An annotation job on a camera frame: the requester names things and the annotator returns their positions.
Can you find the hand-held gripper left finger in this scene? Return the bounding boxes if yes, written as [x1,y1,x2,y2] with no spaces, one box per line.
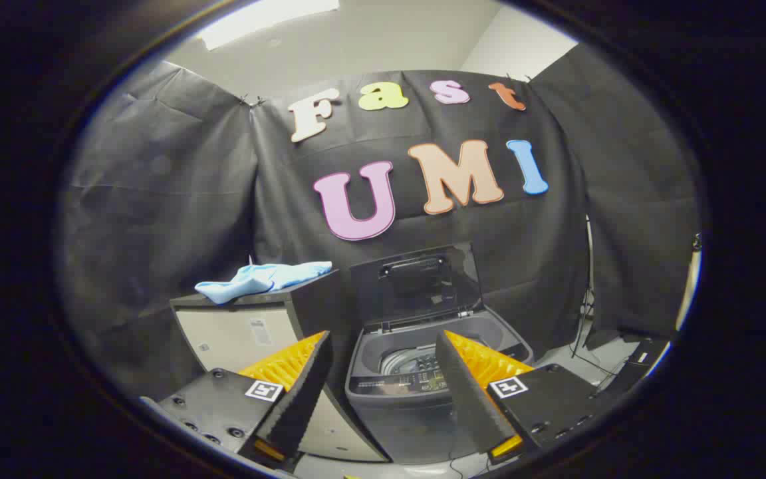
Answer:
[157,331,334,468]

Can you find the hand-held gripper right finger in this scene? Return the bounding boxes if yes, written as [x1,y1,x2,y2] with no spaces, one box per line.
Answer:
[435,329,600,466]

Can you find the grey washing machine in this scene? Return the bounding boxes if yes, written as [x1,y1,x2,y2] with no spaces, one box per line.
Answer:
[345,307,535,465]

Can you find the light blue cloth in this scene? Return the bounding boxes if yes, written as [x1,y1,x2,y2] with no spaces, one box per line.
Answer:
[195,261,334,305]

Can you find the white cabinet with black top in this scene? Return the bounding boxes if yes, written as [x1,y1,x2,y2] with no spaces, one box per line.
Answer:
[170,269,390,463]

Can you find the black backdrop cloth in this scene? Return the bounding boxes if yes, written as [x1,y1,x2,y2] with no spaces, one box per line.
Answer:
[57,43,703,400]

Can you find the black hanging cable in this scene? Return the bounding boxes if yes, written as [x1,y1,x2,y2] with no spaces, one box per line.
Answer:
[571,216,623,387]

